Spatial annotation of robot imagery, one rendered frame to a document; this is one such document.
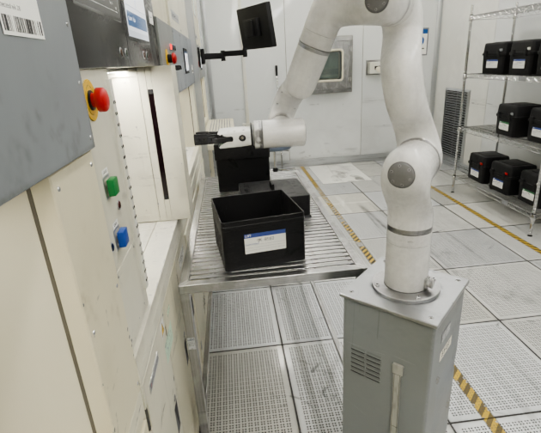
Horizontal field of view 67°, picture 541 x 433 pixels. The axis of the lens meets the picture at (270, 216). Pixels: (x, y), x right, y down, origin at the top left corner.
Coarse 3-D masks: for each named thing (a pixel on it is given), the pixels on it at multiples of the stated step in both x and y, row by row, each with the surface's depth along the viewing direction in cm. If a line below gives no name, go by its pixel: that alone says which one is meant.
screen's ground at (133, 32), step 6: (126, 6) 99; (132, 12) 105; (138, 12) 113; (144, 12) 122; (126, 18) 98; (144, 18) 121; (132, 30) 103; (138, 30) 111; (132, 36) 103; (138, 36) 110; (144, 36) 118
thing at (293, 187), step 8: (240, 184) 194; (248, 184) 193; (256, 184) 192; (264, 184) 191; (272, 184) 180; (280, 184) 190; (288, 184) 189; (296, 184) 189; (240, 192) 181; (248, 192) 180; (288, 192) 177; (296, 192) 177; (304, 192) 176; (296, 200) 173; (304, 200) 173; (304, 208) 175
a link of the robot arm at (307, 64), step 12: (300, 48) 109; (312, 48) 107; (300, 60) 110; (312, 60) 109; (324, 60) 110; (288, 72) 115; (300, 72) 111; (312, 72) 111; (288, 84) 115; (300, 84) 113; (312, 84) 113; (276, 96) 127; (288, 96) 124; (300, 96) 115; (276, 108) 128; (288, 108) 128
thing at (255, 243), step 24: (264, 192) 157; (216, 216) 138; (240, 216) 158; (264, 216) 160; (288, 216) 132; (216, 240) 152; (240, 240) 131; (264, 240) 133; (288, 240) 135; (240, 264) 134; (264, 264) 136
